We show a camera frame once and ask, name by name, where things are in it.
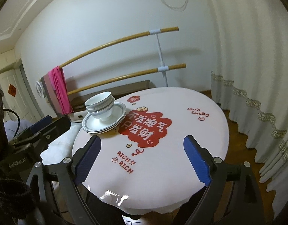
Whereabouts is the large white plate grey rim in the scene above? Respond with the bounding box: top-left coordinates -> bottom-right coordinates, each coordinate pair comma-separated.
88,102 -> 127,121

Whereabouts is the white storage box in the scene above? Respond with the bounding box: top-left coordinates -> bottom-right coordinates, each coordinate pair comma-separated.
68,111 -> 87,123

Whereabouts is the black cable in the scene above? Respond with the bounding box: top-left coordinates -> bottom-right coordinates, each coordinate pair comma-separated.
2,108 -> 21,138

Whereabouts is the pink towel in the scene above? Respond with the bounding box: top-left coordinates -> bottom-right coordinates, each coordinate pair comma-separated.
48,66 -> 73,114

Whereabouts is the wooden ballet barre stand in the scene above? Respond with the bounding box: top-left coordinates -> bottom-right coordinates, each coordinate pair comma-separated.
59,27 -> 186,96

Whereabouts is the pink printed table mat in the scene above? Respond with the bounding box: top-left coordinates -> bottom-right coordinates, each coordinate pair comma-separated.
84,87 -> 229,214

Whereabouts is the framed panel with fan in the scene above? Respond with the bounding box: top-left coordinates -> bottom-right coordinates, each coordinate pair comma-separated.
35,74 -> 62,116

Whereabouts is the white lace curtain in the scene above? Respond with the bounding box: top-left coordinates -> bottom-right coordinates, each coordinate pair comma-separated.
207,0 -> 288,214

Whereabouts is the lower stacked white plate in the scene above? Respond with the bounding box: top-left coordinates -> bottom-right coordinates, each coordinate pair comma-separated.
86,123 -> 120,135

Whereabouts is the red paper door sign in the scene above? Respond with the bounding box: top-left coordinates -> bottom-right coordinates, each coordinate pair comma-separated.
8,84 -> 17,97

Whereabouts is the upper stacked white plate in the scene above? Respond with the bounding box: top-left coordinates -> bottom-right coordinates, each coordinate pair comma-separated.
82,114 -> 125,132

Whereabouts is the stacked white plate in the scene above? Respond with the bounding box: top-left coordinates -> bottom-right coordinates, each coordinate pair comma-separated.
86,123 -> 120,135
82,114 -> 125,132

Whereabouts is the white bed sheet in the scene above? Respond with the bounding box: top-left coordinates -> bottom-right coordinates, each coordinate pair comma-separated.
40,123 -> 81,166

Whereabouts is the dark wood low cabinet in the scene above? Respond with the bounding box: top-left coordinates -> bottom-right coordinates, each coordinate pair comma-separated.
71,80 -> 150,112

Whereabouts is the large white bowl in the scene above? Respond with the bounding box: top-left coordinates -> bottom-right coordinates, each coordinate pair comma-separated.
84,91 -> 112,109

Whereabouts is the grey pillow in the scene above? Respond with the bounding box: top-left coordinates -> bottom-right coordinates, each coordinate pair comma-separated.
4,119 -> 32,141

